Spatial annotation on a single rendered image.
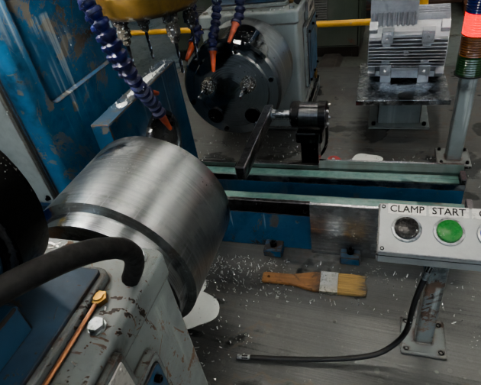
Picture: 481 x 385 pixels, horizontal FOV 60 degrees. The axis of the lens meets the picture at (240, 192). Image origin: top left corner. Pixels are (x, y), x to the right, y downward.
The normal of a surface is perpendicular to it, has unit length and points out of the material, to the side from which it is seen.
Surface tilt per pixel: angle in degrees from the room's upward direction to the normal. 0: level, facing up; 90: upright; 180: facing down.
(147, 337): 90
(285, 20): 90
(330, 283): 0
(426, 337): 90
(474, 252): 29
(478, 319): 0
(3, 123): 90
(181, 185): 47
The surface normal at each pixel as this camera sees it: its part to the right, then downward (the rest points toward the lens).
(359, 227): -0.27, 0.62
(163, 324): 0.95, 0.05
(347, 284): -0.13, -0.77
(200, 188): 0.74, -0.37
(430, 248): -0.26, -0.39
